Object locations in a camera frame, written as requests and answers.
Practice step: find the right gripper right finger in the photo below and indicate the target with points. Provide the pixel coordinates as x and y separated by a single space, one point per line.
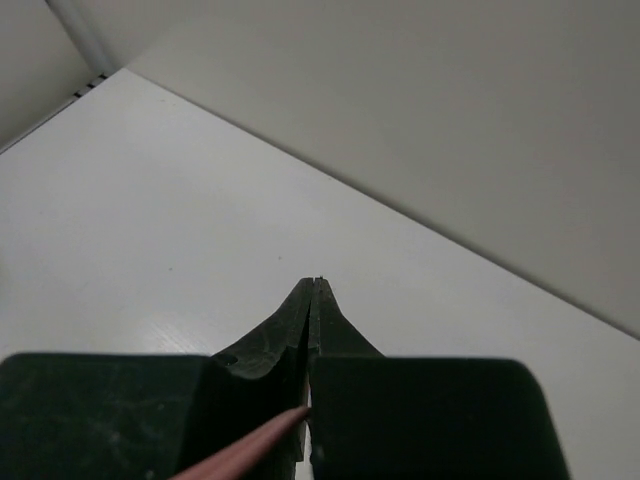
379 417

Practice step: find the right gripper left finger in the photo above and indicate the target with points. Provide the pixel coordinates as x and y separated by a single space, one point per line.
99 416

